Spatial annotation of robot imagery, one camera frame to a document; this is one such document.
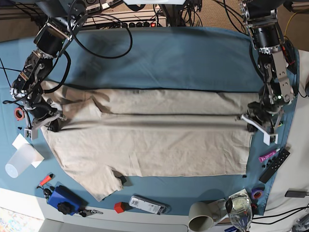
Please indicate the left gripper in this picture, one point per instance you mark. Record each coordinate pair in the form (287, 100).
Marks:
(261, 115)

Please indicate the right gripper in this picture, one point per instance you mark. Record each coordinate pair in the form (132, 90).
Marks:
(40, 110)

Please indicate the beige T-shirt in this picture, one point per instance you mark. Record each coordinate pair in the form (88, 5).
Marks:
(159, 132)

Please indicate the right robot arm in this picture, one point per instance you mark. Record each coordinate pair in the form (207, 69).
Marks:
(41, 58)

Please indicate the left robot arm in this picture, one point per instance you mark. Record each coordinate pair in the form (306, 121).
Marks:
(261, 20)

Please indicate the red tape roll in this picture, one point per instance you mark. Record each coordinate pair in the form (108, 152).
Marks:
(19, 113)

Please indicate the pink glue tube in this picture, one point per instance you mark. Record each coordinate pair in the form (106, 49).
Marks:
(268, 155)

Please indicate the white paper note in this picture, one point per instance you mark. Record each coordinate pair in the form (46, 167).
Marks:
(28, 150)

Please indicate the translucent plastic cup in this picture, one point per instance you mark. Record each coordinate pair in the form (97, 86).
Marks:
(17, 164)

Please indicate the black remote control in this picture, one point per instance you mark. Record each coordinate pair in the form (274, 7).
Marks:
(274, 166)

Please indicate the red marker pen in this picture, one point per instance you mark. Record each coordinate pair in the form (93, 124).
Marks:
(45, 180)

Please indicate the purple tape roll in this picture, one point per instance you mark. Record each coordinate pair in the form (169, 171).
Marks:
(257, 193)

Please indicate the black power adapter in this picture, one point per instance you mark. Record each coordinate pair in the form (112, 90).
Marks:
(296, 194)

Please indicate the blue box with knob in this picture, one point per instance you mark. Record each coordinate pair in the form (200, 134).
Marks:
(65, 201)

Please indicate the clear wine glass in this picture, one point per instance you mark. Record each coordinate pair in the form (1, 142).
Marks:
(239, 211)

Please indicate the blue table cloth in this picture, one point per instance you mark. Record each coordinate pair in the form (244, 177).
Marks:
(177, 191)

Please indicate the grey ceramic mug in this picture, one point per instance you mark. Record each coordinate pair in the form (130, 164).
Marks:
(203, 216)

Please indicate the red cube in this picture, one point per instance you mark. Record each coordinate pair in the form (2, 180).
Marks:
(119, 207)

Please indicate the clear plastic packaged item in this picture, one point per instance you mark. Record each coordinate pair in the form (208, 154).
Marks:
(148, 205)

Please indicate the black power strip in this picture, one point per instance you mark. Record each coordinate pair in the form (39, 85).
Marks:
(140, 24)

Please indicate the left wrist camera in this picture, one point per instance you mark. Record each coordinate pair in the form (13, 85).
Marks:
(31, 131)

